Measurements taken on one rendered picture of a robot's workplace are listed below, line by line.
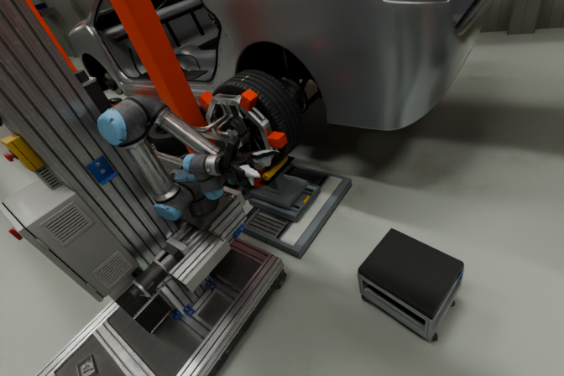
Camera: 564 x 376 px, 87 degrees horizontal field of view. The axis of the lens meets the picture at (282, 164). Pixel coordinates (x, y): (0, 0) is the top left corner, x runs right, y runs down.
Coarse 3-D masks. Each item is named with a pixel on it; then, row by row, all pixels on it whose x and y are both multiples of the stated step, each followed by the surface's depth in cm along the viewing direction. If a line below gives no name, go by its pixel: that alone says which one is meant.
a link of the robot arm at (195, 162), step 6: (186, 156) 108; (192, 156) 106; (198, 156) 106; (204, 156) 105; (186, 162) 106; (192, 162) 105; (198, 162) 104; (204, 162) 103; (186, 168) 107; (192, 168) 106; (198, 168) 104; (204, 168) 103; (192, 174) 110; (198, 174) 107; (204, 174) 106
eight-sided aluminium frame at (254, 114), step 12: (216, 96) 189; (228, 96) 184; (240, 96) 179; (216, 108) 200; (240, 108) 177; (252, 108) 178; (216, 120) 210; (252, 120) 178; (264, 120) 177; (216, 132) 212; (264, 132) 177; (264, 144) 185
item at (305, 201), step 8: (312, 184) 245; (304, 192) 241; (312, 192) 237; (320, 192) 245; (248, 200) 251; (256, 200) 250; (296, 200) 238; (304, 200) 231; (312, 200) 238; (264, 208) 243; (272, 208) 235; (280, 208) 235; (296, 208) 227; (304, 208) 230; (280, 216) 235; (288, 216) 228; (296, 216) 223
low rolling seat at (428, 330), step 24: (384, 240) 166; (408, 240) 163; (384, 264) 155; (408, 264) 152; (432, 264) 148; (456, 264) 146; (360, 288) 167; (384, 288) 147; (408, 288) 142; (432, 288) 140; (456, 288) 155; (408, 312) 156; (432, 312) 132; (432, 336) 144
